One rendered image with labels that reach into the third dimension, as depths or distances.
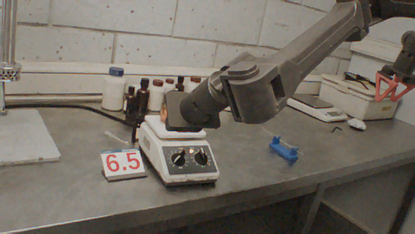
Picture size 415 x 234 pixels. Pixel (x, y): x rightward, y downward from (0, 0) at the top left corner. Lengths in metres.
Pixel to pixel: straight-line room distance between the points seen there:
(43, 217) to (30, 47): 0.68
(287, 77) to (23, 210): 0.49
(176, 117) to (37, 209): 0.29
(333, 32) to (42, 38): 0.87
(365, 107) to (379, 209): 0.72
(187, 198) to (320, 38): 0.40
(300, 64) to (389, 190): 1.67
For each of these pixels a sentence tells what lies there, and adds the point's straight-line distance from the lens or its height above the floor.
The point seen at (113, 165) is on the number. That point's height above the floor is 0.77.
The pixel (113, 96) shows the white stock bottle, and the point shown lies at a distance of 1.14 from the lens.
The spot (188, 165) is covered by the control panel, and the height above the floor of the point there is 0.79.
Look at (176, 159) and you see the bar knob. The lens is 0.76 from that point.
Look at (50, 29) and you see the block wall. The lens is 1.21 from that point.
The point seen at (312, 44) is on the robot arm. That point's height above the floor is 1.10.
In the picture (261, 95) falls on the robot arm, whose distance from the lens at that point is 0.50.
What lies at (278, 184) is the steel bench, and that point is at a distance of 0.91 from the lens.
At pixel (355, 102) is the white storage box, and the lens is 1.77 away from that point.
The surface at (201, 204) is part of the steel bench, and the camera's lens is 0.76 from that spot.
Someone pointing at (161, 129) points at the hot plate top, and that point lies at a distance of 0.82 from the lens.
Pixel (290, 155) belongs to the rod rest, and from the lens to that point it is 1.05.
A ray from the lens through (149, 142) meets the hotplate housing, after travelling 0.84.
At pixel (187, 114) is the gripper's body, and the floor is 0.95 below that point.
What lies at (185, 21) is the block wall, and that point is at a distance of 1.39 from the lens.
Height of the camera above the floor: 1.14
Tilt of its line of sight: 18 degrees down
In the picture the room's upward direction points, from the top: 11 degrees clockwise
